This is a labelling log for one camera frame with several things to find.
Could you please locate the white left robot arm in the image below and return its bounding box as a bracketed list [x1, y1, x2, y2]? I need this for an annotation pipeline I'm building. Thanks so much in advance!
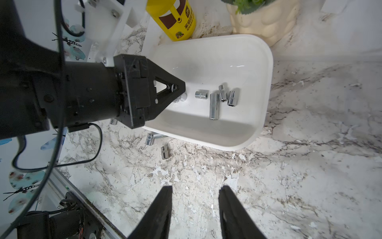
[1, 1, 186, 152]

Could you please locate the yellow bottle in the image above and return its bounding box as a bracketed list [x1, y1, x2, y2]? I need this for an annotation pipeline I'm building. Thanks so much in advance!
[146, 0, 196, 41]

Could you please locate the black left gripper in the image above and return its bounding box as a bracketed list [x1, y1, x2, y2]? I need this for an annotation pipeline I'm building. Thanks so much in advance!
[113, 54, 186, 129]

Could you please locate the white storage box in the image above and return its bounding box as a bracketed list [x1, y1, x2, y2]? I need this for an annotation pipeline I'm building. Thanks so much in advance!
[144, 34, 274, 151]

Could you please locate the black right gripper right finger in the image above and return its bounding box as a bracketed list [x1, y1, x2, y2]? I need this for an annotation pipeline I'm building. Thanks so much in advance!
[218, 185, 266, 239]

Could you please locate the small succulent pot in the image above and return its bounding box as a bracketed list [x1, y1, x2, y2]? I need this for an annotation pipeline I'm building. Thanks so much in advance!
[223, 0, 300, 46]

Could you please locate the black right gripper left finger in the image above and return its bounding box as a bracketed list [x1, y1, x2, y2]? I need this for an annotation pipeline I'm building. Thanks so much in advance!
[128, 186, 173, 239]

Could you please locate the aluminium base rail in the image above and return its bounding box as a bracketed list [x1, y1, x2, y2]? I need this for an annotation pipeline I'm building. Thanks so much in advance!
[0, 167, 126, 239]

